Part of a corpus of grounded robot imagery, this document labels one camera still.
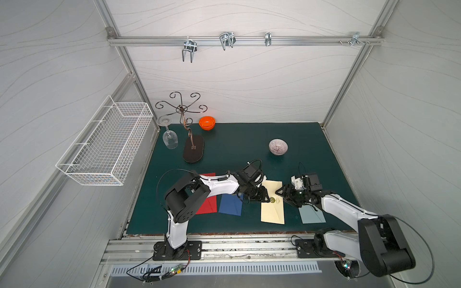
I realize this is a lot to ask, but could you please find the small metal hook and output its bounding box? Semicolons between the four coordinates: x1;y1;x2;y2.
265;32;272;47

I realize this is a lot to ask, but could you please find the pink striped glass bowl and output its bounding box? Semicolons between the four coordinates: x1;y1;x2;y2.
268;139;288;156

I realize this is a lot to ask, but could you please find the cream yellow envelope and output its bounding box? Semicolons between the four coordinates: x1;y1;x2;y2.
261;180;285;224

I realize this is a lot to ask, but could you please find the white vented strip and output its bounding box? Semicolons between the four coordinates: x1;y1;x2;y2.
110;261;322;278

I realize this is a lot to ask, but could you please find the white wire basket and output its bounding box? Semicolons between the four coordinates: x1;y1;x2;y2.
55;96;153;186

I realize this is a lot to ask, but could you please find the light teal envelope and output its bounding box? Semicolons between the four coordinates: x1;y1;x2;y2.
298;205;326;224

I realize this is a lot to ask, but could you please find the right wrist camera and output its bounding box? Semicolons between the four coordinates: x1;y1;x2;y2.
291;176;305;191

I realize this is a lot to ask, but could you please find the metal double hook left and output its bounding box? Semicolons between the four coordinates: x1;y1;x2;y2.
182;40;198;63

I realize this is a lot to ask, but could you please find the small green circuit board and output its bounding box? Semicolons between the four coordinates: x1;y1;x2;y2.
169;264;187;275

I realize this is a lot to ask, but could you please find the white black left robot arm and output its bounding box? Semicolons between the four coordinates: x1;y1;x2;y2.
164;162;270;250

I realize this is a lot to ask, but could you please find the copper wine glass stand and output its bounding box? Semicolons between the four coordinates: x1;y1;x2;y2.
155;91;208;163

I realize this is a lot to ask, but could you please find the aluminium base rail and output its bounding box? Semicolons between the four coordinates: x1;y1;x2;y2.
100;233;364;264

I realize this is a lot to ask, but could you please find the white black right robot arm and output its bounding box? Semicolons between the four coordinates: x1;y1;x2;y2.
275;174;416;277

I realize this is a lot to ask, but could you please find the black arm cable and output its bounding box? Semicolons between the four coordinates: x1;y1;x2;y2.
388;215;436;285
156;168;200;208

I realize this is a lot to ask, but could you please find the metal bracket hook right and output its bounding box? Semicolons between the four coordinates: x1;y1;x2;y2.
339;32;371;47

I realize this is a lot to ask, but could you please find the metal double hook middle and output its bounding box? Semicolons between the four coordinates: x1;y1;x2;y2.
219;32;236;50

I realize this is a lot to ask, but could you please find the clear wine glass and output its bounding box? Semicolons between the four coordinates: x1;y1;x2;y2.
157;115;178;150

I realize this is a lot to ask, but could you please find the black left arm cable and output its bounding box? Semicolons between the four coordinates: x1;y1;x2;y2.
156;168;200;208

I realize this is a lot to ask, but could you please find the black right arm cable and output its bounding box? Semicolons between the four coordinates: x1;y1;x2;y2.
388;215;436;285

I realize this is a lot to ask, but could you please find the aluminium overhead rail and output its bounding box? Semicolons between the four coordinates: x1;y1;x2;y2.
108;35;384;48

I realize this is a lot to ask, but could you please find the red envelope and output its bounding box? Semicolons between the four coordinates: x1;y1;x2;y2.
196;196;217;215

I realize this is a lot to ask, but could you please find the orange bowl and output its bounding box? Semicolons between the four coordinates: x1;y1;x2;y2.
199;116;216;131

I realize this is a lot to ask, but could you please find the blue envelope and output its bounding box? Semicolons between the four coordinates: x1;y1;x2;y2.
218;194;243;216

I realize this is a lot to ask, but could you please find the metal double hook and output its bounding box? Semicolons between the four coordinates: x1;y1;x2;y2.
182;40;198;63
219;32;236;50

